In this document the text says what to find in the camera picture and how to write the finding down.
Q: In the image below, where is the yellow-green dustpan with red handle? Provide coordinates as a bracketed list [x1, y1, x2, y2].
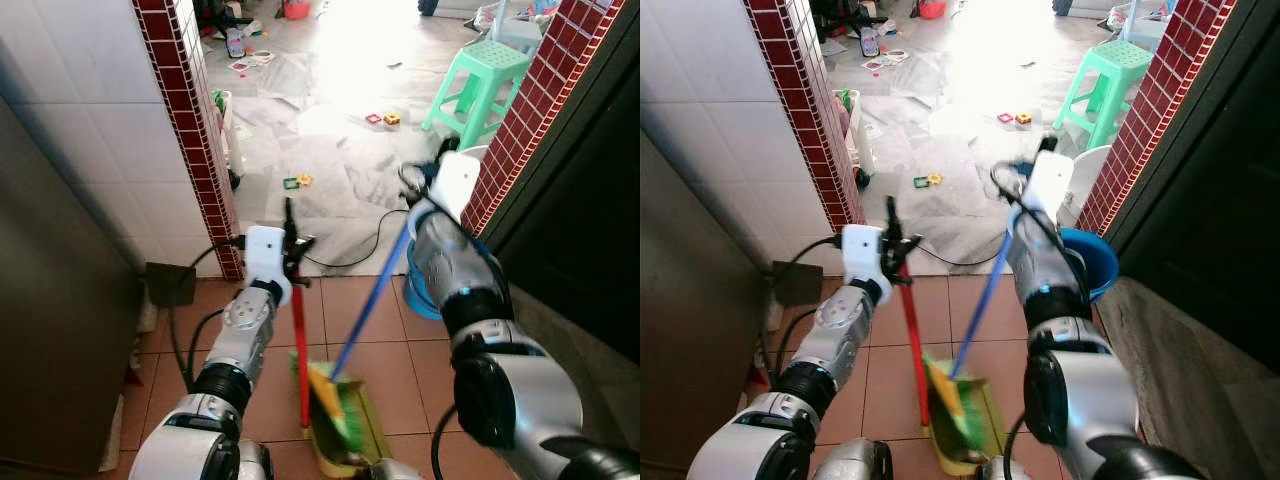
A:
[893, 264, 1013, 478]
[290, 268, 395, 480]

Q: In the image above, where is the blue-handled green yellow broom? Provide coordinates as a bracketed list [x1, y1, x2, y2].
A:
[920, 222, 1019, 449]
[303, 218, 415, 453]

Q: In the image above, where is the green plastic stool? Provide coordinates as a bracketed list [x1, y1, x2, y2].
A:
[1052, 39, 1155, 152]
[421, 39, 532, 152]

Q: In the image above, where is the dark grey square board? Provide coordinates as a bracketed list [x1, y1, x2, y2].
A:
[771, 261, 824, 307]
[144, 261, 197, 309]

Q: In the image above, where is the blue plastic bucket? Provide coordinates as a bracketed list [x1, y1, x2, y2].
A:
[1056, 227, 1120, 305]
[404, 234, 493, 323]

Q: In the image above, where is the stainless steel refrigerator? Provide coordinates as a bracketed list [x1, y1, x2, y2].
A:
[0, 95, 147, 477]
[640, 130, 777, 473]

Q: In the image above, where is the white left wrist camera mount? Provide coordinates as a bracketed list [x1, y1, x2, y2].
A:
[841, 223, 891, 303]
[244, 225, 293, 303]

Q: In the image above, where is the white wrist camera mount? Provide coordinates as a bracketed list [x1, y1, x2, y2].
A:
[1024, 149, 1077, 225]
[428, 151, 482, 225]
[841, 223, 891, 303]
[244, 225, 293, 303]

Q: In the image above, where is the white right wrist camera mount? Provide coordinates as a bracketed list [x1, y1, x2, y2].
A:
[428, 151, 482, 225]
[1024, 149, 1077, 225]

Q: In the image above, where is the black floor cable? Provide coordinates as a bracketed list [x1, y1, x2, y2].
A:
[300, 207, 413, 270]
[914, 234, 1011, 270]

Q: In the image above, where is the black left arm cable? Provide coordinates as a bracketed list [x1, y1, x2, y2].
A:
[166, 236, 249, 393]
[764, 234, 847, 391]

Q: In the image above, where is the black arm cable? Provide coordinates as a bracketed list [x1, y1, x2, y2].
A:
[764, 234, 847, 391]
[398, 162, 471, 480]
[989, 160, 1063, 480]
[166, 236, 249, 393]

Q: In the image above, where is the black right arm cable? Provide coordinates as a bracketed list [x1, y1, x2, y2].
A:
[398, 162, 471, 480]
[989, 160, 1063, 480]

